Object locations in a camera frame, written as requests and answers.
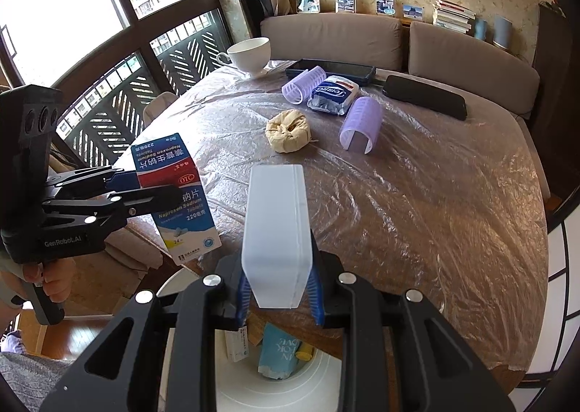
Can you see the small white carton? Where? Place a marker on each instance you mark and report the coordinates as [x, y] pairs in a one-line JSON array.
[[235, 346]]

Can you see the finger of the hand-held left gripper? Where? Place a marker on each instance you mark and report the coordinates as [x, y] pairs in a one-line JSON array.
[[127, 181], [154, 196]]

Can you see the large grey-blue cylinder speaker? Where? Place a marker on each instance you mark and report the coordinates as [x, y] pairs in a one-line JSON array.
[[502, 31]]

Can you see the small blue cylinder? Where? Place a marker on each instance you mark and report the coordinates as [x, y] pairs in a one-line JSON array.
[[480, 29]]

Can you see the white panel sliding door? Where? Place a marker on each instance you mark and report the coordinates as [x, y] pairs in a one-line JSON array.
[[562, 258]]

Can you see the window with lattice railing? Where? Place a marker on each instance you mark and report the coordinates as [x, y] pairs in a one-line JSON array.
[[68, 8]]

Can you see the building photo frame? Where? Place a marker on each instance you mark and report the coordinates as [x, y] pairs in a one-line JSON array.
[[413, 13]]

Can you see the rounded photo frame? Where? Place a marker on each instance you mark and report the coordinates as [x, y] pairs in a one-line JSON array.
[[308, 5]]

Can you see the beige chair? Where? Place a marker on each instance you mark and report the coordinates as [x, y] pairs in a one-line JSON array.
[[136, 249]]

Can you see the beige round bun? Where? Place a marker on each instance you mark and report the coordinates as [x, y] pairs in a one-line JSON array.
[[285, 131]]

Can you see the large black tablet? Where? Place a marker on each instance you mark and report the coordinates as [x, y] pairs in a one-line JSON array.
[[426, 97]]

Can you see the brown sofa back cushion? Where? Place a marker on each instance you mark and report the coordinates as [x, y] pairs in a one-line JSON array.
[[475, 63], [330, 35]]

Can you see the person's left forearm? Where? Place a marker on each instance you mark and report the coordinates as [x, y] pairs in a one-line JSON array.
[[7, 294]]

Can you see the yellow item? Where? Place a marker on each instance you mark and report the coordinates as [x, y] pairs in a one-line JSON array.
[[306, 354]]

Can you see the purple hair roller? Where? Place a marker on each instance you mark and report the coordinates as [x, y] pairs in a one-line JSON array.
[[301, 85], [360, 122]]

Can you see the white ceramic cup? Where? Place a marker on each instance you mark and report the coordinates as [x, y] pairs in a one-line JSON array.
[[249, 54]]

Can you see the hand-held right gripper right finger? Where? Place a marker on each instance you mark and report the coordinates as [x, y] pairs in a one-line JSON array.
[[315, 298]]

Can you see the dark wooden cabinet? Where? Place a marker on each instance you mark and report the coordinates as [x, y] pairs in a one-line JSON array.
[[546, 40]]

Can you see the white trash bin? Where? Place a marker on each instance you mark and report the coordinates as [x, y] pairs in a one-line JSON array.
[[317, 378]]

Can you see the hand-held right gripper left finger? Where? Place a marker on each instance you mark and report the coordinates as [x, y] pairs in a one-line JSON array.
[[242, 298]]

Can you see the blue and white medicine box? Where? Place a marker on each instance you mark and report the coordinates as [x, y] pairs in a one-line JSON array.
[[190, 230]]

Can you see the person's grey clothing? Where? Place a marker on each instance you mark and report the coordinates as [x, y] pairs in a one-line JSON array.
[[27, 380]]

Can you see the white and blue tissue packet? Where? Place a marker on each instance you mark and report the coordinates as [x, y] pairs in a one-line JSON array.
[[333, 94]]

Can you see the tablet in dark blue case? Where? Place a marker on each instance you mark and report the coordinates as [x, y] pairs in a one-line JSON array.
[[344, 68]]

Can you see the upright acrylic photo frame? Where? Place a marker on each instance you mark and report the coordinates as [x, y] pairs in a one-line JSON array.
[[346, 1]]

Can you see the white rectangular box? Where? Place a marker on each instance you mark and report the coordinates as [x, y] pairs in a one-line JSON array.
[[276, 235]]

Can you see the portrait photo frame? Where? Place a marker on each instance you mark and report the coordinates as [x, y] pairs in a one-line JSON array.
[[385, 4]]

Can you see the stack of books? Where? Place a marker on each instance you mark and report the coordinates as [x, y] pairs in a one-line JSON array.
[[453, 17]]

